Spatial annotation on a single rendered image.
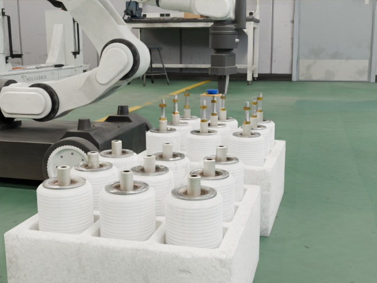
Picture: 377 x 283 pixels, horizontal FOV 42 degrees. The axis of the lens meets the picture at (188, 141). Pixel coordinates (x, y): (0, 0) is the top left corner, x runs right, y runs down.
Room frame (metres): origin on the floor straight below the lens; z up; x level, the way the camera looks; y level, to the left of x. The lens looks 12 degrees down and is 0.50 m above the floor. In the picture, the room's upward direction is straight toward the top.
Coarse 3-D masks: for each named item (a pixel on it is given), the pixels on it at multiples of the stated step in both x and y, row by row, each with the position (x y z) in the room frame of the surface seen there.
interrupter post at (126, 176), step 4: (120, 172) 0.80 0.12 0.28; (124, 172) 0.79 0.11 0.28; (128, 172) 0.79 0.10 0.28; (132, 172) 0.80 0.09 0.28; (120, 176) 0.80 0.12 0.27; (124, 176) 0.79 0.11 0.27; (128, 176) 0.79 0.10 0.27; (132, 176) 0.80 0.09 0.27; (120, 180) 0.80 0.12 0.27; (124, 180) 0.79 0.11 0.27; (128, 180) 0.79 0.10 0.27; (132, 180) 0.80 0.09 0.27; (124, 184) 0.79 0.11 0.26; (128, 184) 0.79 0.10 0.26; (132, 184) 0.80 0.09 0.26; (124, 188) 0.79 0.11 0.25; (128, 188) 0.79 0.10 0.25; (132, 188) 0.80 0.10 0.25
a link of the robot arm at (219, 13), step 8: (192, 0) 1.53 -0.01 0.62; (200, 0) 1.51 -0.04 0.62; (208, 0) 1.50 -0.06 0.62; (216, 0) 1.49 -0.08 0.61; (224, 0) 1.48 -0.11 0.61; (192, 8) 1.53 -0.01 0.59; (200, 8) 1.51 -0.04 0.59; (208, 8) 1.50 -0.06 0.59; (216, 8) 1.49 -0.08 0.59; (224, 8) 1.48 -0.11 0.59; (208, 16) 1.51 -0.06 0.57; (216, 16) 1.49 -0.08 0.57; (224, 16) 1.49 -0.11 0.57
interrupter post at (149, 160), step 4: (144, 156) 0.91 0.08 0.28; (148, 156) 0.92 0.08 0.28; (152, 156) 0.91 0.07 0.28; (144, 160) 0.91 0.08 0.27; (148, 160) 0.90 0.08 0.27; (152, 160) 0.91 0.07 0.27; (144, 164) 0.91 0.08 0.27; (148, 164) 0.90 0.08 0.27; (152, 164) 0.91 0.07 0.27; (144, 168) 0.91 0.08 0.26; (148, 168) 0.90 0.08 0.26; (152, 168) 0.91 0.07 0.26
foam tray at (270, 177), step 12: (276, 144) 1.49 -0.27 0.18; (276, 156) 1.35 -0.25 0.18; (192, 168) 1.24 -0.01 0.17; (252, 168) 1.20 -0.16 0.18; (264, 168) 1.20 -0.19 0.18; (276, 168) 1.30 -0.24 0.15; (252, 180) 1.20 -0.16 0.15; (264, 180) 1.19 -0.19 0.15; (276, 180) 1.32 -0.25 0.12; (264, 192) 1.19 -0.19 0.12; (276, 192) 1.33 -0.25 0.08; (264, 204) 1.19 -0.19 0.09; (276, 204) 1.34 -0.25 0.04; (264, 216) 1.19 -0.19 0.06; (264, 228) 1.19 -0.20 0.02
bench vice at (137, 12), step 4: (128, 4) 5.81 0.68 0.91; (132, 4) 5.92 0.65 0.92; (136, 4) 6.01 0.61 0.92; (128, 8) 5.93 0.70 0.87; (132, 8) 5.92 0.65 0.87; (136, 8) 6.01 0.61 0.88; (140, 8) 6.12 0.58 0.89; (124, 12) 5.82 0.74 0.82; (128, 12) 5.84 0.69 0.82; (132, 12) 5.92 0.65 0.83; (136, 12) 6.02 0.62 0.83; (140, 12) 6.10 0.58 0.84; (124, 16) 5.83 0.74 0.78; (128, 16) 6.04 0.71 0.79; (132, 16) 6.03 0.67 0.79; (136, 16) 6.02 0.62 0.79; (140, 16) 6.10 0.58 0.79
